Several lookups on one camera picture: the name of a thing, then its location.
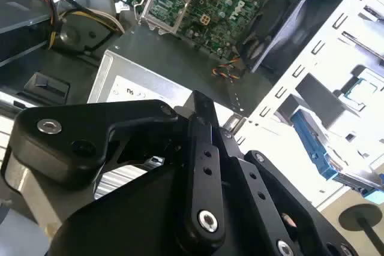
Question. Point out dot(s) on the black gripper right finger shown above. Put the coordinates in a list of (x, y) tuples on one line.
[(270, 187)]

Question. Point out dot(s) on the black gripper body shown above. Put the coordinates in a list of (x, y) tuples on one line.
[(135, 223)]

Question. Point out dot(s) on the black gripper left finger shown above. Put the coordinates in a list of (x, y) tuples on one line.
[(60, 148)]

